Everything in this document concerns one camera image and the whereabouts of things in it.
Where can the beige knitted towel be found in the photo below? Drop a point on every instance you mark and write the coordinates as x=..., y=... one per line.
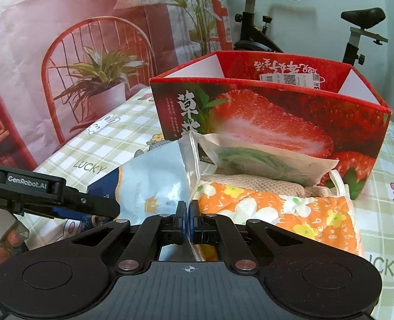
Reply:
x=266, y=185

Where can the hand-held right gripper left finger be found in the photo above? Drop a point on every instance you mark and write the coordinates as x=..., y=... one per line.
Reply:
x=182, y=222

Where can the blue and white plastic bag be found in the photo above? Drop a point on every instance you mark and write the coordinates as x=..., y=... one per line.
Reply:
x=150, y=180

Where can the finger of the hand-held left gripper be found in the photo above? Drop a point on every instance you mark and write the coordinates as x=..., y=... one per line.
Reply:
x=90, y=205

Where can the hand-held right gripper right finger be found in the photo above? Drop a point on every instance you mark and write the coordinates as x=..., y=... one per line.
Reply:
x=191, y=222

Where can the orange floral fabric pouch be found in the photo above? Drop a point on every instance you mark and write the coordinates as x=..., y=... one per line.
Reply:
x=283, y=213

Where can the printed backdrop cloth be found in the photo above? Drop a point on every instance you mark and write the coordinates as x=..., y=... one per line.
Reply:
x=50, y=23

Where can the red strawberry cardboard box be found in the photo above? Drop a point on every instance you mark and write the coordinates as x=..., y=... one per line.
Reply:
x=283, y=116

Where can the black exercise bike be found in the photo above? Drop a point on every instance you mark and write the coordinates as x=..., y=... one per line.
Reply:
x=250, y=30

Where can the clear bag with green contents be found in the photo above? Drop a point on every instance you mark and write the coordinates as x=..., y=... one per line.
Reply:
x=250, y=160

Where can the checked bed sheet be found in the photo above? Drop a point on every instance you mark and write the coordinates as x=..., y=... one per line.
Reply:
x=117, y=133

